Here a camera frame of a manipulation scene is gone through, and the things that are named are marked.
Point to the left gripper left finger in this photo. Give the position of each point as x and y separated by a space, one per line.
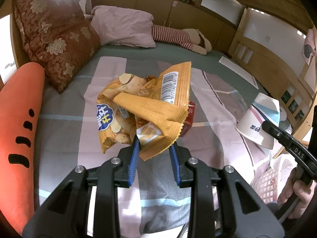
65 212

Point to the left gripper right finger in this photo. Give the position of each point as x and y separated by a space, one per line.
222 202

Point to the red cigarette box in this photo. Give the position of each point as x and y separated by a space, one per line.
189 120

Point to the yellow chip bag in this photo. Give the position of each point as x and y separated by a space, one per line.
152 109

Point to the white laundry basket trash bin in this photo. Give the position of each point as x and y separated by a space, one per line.
269 185

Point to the person right hand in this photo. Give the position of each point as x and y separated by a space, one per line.
304 192

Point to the white small device pillow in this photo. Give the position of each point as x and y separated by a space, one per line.
283 114

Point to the plaid pink grey blanket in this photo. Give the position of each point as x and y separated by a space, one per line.
154 203

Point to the white flat board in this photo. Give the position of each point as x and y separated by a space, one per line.
239 71

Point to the green bed mattress sheet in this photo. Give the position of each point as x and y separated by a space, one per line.
173 54

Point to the orange carrot plush pillow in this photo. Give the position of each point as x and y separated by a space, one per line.
21 99

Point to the striped plush dog toy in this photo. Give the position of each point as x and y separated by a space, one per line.
191 39

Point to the pink pillow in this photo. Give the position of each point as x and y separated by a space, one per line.
123 26

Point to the brown floral cushion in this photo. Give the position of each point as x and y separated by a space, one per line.
56 35

